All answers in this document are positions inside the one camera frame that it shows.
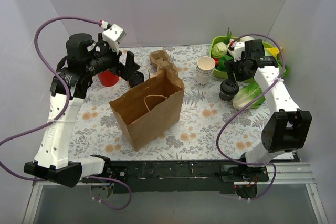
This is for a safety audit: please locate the brown pulp cup carrier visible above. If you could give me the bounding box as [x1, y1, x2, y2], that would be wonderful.
[149, 50, 179, 76]

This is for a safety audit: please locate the brown paper bag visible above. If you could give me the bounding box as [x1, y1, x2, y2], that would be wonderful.
[110, 69, 185, 151]

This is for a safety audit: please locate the white paper cup stack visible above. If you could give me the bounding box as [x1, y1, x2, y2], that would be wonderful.
[196, 56, 216, 86]

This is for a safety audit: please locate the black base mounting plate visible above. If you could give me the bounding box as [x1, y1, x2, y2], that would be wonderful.
[108, 160, 270, 194]

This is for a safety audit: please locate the yellow pepper toy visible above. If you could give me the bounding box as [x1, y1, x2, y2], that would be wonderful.
[265, 47, 280, 58]

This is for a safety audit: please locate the napa cabbage toy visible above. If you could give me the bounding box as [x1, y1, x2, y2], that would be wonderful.
[240, 35, 283, 75]

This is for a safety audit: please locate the red plastic straw cup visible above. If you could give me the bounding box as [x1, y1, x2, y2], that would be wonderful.
[98, 70, 119, 87]

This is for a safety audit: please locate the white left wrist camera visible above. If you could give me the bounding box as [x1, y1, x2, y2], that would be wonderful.
[102, 24, 126, 54]

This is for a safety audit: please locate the purple cable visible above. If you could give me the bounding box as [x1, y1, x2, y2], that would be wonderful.
[216, 34, 287, 201]
[0, 16, 132, 211]

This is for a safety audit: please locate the round green cabbage toy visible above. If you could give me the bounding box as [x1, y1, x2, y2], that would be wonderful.
[211, 42, 227, 59]

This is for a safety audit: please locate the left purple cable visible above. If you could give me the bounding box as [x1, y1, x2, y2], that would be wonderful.
[0, 16, 132, 211]

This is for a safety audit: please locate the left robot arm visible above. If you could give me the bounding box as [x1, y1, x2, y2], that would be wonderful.
[24, 33, 140, 187]

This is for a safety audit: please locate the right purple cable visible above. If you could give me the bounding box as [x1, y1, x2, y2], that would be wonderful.
[216, 34, 287, 201]

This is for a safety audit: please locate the small bok choy toy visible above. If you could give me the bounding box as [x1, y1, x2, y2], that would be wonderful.
[232, 82, 263, 110]

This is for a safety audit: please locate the black plastic cup lids stack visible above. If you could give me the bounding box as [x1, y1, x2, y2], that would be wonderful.
[128, 71, 144, 88]

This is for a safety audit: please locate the black takeout coffee cup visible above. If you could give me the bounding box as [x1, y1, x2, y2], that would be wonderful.
[219, 80, 239, 102]

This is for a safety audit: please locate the green bok choy toy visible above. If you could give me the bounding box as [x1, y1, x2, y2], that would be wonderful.
[217, 55, 233, 72]

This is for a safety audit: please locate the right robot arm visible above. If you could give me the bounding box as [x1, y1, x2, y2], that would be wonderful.
[220, 39, 312, 181]

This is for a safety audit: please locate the floral patterned table mat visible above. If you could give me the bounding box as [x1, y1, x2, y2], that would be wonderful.
[69, 45, 270, 161]

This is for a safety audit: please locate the green vegetable tray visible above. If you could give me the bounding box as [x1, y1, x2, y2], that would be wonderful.
[209, 36, 275, 79]

